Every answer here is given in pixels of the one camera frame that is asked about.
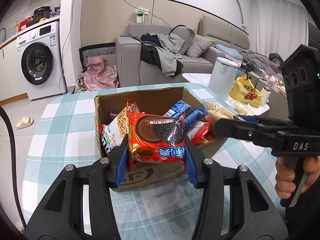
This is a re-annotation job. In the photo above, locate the cream cookie packet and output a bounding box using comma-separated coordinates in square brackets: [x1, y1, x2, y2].
[203, 102, 243, 124]

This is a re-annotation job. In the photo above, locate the red white balloon glue bag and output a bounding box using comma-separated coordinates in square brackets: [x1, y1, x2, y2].
[187, 120, 210, 145]

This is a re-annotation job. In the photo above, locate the noodle snack bag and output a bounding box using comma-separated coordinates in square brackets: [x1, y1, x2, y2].
[99, 100, 140, 155]

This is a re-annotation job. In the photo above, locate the red chocolate pie packet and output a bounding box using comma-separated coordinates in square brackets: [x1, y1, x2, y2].
[127, 111, 185, 172]

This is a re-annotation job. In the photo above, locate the blue oreo packet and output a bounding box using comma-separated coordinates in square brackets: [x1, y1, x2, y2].
[163, 100, 205, 132]

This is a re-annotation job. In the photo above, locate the person's right hand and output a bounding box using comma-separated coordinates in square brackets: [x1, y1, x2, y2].
[275, 157, 319, 199]

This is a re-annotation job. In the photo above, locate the brown cardboard SF box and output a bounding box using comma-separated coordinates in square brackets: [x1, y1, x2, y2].
[94, 86, 225, 192]

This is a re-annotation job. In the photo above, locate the clear bag of noodles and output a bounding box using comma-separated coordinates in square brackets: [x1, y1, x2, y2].
[229, 100, 254, 116]

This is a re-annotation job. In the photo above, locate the yellow plastic bag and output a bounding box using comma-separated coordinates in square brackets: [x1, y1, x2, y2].
[229, 74, 262, 107]

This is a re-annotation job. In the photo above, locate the white cylindrical bin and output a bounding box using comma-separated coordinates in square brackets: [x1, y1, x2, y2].
[208, 57, 238, 101]

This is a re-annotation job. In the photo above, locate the teal plaid tablecloth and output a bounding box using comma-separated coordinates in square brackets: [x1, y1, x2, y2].
[21, 92, 279, 239]

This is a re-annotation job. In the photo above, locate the pink cloth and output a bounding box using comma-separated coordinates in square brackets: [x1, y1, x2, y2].
[84, 57, 119, 91]

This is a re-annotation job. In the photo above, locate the beige slipper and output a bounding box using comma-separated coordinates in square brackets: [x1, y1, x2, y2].
[16, 117, 34, 129]

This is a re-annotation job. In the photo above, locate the grey jacket on sofa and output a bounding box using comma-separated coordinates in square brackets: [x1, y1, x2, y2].
[139, 33, 184, 78]

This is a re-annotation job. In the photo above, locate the grey sofa cushion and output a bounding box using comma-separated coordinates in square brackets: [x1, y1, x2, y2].
[170, 24, 196, 55]

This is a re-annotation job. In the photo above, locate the grey sofa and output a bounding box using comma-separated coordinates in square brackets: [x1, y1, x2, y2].
[116, 15, 249, 87]

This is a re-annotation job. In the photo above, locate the black patterned chair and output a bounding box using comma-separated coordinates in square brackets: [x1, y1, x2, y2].
[79, 42, 116, 69]

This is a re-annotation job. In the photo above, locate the white washing machine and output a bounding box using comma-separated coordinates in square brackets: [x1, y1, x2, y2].
[16, 21, 67, 100]

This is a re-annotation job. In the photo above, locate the black appliance on washer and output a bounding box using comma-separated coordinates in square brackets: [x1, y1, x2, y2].
[33, 6, 51, 23]

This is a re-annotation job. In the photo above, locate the black cable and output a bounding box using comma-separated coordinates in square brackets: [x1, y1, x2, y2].
[0, 106, 27, 229]

